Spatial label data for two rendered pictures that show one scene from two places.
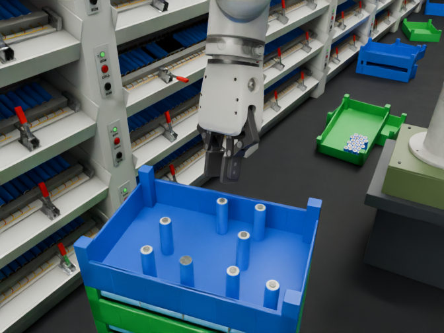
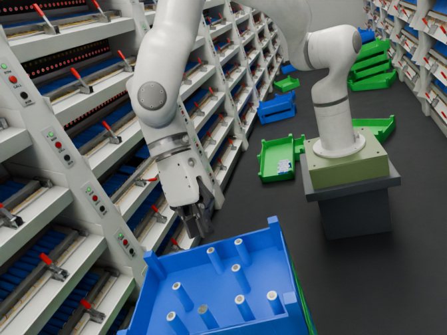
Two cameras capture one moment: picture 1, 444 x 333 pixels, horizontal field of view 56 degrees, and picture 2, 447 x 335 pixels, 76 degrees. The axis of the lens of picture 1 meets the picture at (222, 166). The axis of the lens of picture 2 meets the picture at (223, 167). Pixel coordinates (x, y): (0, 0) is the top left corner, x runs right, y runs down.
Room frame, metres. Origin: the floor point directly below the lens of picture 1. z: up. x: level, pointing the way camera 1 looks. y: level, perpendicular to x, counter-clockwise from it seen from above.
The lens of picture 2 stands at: (0.03, -0.03, 0.93)
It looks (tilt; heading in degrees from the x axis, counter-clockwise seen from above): 26 degrees down; 353
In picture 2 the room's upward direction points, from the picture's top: 23 degrees counter-clockwise
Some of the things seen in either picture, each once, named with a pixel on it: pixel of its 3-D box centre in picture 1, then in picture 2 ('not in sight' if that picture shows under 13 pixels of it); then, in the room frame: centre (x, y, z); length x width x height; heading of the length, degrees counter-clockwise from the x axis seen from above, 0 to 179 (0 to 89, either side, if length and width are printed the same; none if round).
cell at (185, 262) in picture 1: (187, 277); (209, 320); (0.38, 0.05, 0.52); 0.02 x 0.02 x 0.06
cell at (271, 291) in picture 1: (271, 300); (277, 307); (0.34, -0.06, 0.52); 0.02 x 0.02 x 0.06
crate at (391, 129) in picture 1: (365, 121); (282, 150); (1.70, -0.66, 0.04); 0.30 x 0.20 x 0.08; 55
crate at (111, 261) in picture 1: (206, 241); (212, 285); (0.44, 0.02, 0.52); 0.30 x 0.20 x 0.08; 72
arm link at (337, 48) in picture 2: not in sight; (333, 66); (0.90, -0.61, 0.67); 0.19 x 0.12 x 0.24; 29
